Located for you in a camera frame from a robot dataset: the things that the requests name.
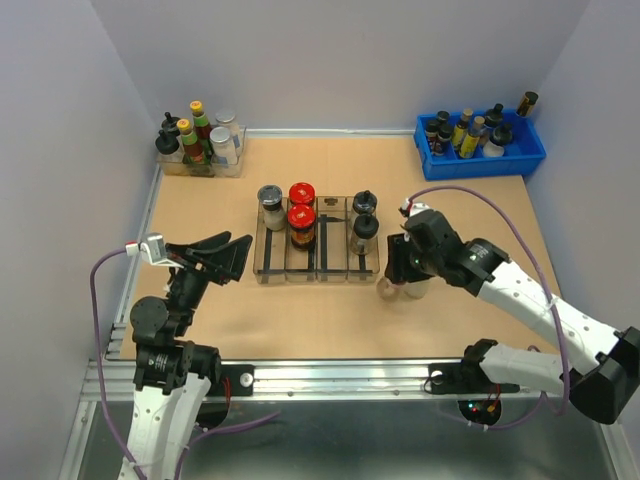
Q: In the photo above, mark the clear corner storage box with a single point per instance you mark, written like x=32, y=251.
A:
x=211, y=169

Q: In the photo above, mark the pink lid spice jar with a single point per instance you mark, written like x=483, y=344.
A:
x=387, y=290

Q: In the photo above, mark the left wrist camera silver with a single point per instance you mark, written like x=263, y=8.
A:
x=152, y=249

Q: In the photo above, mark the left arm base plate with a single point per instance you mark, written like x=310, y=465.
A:
x=239, y=376

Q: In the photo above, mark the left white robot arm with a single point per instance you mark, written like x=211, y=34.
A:
x=173, y=375

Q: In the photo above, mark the silver lid jar back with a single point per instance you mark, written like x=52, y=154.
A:
x=227, y=118

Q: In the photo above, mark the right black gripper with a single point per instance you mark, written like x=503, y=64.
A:
x=397, y=267

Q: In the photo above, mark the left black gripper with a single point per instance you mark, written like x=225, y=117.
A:
x=221, y=257

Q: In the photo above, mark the chili sauce bottle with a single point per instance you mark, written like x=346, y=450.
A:
x=202, y=125
x=191, y=143

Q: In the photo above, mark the black knob lid bottle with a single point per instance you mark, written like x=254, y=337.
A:
x=364, y=233

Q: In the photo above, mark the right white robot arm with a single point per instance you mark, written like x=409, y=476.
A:
x=597, y=367

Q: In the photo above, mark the white powder jar black lid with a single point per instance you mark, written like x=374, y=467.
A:
x=271, y=201

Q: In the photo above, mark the red lid sauce jar back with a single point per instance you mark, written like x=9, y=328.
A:
x=302, y=193

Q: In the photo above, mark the black knob bottle front left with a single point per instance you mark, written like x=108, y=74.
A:
x=168, y=148

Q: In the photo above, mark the yellow lid spice jar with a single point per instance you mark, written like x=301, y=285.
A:
x=416, y=290

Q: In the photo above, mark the chili sauce bottle front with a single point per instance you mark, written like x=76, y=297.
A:
x=191, y=143

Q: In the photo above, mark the red lid sauce jar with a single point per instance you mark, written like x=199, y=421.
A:
x=302, y=226
x=302, y=193

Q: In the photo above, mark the yellow label bottle in bin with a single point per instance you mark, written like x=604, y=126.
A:
x=467, y=133

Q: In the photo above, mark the blue plastic bin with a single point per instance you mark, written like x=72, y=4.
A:
x=521, y=157

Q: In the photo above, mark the black cap spice jar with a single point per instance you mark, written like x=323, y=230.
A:
x=364, y=202

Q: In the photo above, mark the red lid sauce jar front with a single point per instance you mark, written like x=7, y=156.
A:
x=302, y=226

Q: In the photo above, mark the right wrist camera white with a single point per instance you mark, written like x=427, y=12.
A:
x=410, y=208

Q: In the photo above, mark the chili sauce bottle back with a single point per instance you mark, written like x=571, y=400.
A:
x=202, y=125

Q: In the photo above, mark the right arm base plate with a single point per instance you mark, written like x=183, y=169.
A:
x=446, y=378

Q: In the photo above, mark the silver lid jar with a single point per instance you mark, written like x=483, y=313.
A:
x=227, y=118
x=223, y=146

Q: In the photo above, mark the black knob bottle back left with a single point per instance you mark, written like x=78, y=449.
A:
x=169, y=124

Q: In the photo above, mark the aluminium rail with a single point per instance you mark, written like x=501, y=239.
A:
x=375, y=379

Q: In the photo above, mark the clear bin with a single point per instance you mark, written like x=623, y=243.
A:
x=361, y=268
x=331, y=241
x=300, y=265
x=269, y=253

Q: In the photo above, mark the dark bottle behind blue bin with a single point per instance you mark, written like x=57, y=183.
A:
x=527, y=104

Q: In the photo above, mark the silver lid jar front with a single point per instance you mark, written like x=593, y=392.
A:
x=223, y=146

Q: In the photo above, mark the black knob bottle in bin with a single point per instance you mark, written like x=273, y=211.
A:
x=497, y=134

